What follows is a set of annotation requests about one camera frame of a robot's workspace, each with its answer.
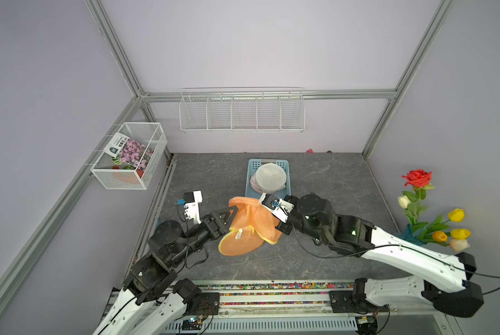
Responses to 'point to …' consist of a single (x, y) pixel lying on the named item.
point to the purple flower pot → (133, 155)
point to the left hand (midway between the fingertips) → (236, 212)
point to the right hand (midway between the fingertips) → (269, 201)
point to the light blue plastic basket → (252, 166)
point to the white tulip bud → (403, 201)
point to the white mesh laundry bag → (269, 178)
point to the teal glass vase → (408, 236)
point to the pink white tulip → (459, 244)
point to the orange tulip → (439, 236)
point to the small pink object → (309, 151)
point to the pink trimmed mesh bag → (255, 185)
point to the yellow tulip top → (457, 215)
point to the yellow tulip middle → (460, 233)
